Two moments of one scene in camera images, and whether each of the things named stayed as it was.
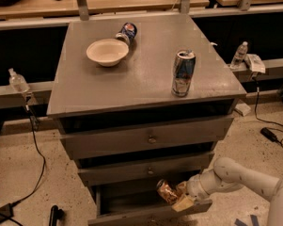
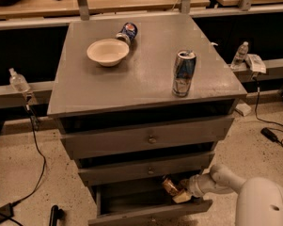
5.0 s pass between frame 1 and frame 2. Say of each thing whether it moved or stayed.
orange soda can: moved
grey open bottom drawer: stayed
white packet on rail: stayed
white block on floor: stayed
